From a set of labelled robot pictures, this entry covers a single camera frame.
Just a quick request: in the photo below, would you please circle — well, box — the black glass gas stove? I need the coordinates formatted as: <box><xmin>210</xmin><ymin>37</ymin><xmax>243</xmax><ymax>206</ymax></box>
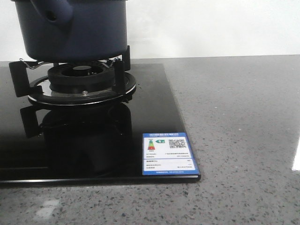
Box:
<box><xmin>0</xmin><ymin>63</ymin><xmax>201</xmax><ymax>187</ymax></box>

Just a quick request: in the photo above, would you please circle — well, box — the black gas burner head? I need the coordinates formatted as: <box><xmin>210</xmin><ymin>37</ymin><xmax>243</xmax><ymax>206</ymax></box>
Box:
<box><xmin>48</xmin><ymin>61</ymin><xmax>115</xmax><ymax>94</ymax></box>

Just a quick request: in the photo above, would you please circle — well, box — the black metal pot support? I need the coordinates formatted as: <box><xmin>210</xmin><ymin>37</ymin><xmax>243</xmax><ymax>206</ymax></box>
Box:
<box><xmin>9</xmin><ymin>48</ymin><xmax>136</xmax><ymax>108</ymax></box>

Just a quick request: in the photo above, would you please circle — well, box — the dark blue cooking pot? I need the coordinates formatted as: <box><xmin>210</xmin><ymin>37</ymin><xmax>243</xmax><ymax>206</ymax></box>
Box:
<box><xmin>14</xmin><ymin>0</ymin><xmax>127</xmax><ymax>62</ymax></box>

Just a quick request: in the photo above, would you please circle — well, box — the blue white energy label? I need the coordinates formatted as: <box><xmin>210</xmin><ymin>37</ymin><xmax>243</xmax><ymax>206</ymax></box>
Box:
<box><xmin>142</xmin><ymin>132</ymin><xmax>200</xmax><ymax>176</ymax></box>

